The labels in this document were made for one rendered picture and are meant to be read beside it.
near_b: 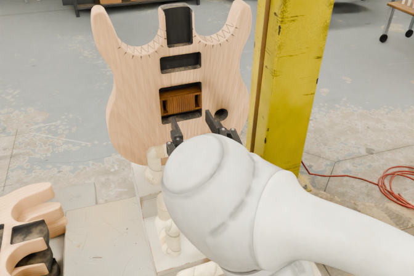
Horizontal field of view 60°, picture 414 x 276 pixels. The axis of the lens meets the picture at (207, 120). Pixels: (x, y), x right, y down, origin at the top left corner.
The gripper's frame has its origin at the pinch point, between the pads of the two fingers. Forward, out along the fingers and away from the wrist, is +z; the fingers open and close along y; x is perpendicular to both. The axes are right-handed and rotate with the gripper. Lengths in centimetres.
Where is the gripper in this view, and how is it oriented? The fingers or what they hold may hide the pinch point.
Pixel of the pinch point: (193, 125)
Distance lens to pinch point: 74.8
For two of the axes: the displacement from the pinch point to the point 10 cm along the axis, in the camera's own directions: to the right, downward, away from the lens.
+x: 0.1, -8.1, -5.9
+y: 9.4, -1.9, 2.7
